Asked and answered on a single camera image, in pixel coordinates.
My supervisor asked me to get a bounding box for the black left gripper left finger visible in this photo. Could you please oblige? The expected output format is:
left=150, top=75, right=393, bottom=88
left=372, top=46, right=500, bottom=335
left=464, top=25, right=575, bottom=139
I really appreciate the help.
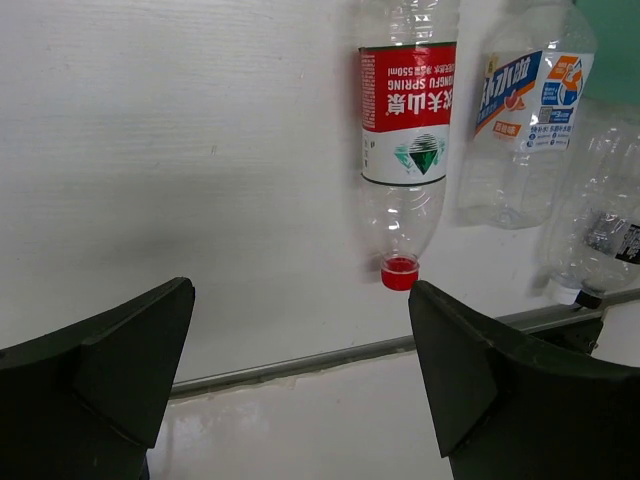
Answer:
left=1, top=277, right=195, bottom=479

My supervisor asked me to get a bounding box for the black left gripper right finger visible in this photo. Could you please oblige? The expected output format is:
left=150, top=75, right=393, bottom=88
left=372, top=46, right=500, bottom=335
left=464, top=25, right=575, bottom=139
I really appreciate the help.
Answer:
left=408, top=281, right=639, bottom=479

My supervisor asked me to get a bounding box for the clear bottle black label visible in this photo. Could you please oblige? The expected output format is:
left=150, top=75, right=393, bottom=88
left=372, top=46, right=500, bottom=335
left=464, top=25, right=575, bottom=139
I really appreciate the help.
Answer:
left=539, top=100, right=639, bottom=308

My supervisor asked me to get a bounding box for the blue label plastic bottle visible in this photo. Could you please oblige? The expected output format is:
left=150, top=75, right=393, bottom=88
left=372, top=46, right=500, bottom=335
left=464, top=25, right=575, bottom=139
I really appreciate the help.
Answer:
left=457, top=1, right=597, bottom=230

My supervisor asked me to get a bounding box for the red label plastic bottle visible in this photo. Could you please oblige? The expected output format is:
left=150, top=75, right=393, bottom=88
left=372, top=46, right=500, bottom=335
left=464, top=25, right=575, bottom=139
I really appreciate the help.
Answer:
left=357, top=1, right=460, bottom=291

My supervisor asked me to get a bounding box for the green plastic bin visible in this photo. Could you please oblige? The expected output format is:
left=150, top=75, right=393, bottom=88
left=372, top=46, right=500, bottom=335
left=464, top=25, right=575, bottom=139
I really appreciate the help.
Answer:
left=575, top=0, right=639, bottom=106

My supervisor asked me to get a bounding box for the aluminium table edge rail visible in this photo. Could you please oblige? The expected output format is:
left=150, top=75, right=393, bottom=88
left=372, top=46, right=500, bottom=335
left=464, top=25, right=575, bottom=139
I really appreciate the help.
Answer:
left=170, top=289, right=639, bottom=400

